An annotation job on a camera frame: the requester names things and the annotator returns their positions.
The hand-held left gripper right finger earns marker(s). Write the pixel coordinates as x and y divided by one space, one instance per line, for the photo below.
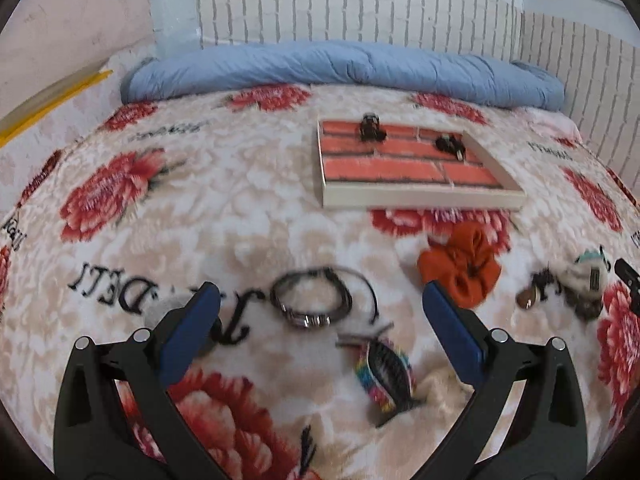
450 325

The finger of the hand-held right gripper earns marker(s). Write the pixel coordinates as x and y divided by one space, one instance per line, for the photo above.
627 270

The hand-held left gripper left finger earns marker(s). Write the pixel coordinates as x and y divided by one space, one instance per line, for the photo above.
192 325

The white hair clip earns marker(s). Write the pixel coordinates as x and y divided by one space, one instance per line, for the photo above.
580 275

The orange scrunchie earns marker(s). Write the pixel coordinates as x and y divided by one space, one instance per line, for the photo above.
460 260

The brick pattern tray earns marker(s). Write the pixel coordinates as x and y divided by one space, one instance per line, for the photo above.
400 165

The small black hair clip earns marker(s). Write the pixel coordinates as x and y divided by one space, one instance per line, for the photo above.
447 144

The black hair claw clip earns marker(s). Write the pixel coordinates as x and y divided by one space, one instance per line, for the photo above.
371 127

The yellow strip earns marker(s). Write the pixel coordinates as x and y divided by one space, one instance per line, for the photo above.
50 105

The blue quilt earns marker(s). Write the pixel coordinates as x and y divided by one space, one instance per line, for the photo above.
350 65

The clear plastic sheet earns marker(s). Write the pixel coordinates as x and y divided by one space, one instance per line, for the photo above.
172 10

